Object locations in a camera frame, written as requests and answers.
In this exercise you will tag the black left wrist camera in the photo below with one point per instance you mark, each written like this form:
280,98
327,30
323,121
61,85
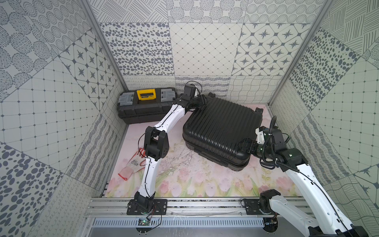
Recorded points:
189,91

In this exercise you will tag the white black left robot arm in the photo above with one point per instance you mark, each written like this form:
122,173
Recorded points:
156,147

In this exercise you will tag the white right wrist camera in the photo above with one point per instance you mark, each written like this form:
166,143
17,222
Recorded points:
260,135

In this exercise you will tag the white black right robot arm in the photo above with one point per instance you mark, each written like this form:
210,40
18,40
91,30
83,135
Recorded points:
327,219

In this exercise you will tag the black toolbox with yellow handle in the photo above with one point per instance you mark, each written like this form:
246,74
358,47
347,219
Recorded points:
132,110

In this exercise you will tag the black hard-shell suitcase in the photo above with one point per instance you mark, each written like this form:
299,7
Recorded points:
215,130

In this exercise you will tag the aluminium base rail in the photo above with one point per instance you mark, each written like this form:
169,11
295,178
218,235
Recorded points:
195,213

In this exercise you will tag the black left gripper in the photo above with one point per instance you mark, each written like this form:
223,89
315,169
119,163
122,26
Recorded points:
202,99

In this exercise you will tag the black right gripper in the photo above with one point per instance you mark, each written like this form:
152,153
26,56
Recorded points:
246,141

